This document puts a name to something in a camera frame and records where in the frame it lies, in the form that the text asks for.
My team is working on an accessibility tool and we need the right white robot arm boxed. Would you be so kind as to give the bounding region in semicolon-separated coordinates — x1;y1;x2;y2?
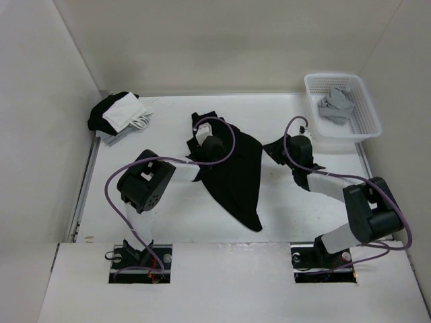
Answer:
263;135;407;266

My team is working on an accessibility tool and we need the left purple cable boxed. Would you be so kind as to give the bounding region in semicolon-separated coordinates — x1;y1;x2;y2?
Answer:
104;116;236;275

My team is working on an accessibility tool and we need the purple cable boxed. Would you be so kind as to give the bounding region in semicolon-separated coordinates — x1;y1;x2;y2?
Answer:
104;116;236;275
282;116;414;275

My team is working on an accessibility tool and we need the folded white tank top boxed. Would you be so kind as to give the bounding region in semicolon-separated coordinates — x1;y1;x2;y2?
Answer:
102;92;154;133

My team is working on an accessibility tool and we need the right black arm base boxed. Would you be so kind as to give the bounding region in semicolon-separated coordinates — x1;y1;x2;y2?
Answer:
290;238;356;283

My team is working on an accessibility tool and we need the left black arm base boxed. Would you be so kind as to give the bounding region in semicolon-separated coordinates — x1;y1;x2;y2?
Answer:
104;240;173;285

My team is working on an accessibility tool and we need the black tank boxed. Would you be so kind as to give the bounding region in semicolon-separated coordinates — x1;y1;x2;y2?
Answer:
187;111;263;232
88;92;128;136

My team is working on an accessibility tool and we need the folded black tank top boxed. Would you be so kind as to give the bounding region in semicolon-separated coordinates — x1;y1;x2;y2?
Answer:
88;92;128;136

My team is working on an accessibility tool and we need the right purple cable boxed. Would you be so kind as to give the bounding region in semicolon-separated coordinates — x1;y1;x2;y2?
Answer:
282;116;414;275

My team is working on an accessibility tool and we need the grey tank top in basket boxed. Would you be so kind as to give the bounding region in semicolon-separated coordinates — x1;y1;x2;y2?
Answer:
318;87;356;125

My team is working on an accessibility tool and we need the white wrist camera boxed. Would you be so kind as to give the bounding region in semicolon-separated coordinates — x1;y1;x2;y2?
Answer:
298;126;312;141
193;122;213;146

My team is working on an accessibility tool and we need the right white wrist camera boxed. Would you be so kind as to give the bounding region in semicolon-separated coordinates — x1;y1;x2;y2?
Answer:
298;126;312;141

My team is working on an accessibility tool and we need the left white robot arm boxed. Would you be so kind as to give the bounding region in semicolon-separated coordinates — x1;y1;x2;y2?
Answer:
104;135;236;268

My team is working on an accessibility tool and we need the white plastic basket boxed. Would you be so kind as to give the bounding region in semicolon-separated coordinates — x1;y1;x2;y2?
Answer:
304;73;382;144

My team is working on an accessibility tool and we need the folded grey tank top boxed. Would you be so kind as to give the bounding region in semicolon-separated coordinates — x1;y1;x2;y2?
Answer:
96;124;137;147

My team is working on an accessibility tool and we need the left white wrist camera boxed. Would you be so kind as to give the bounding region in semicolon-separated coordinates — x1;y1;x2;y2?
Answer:
193;122;213;146

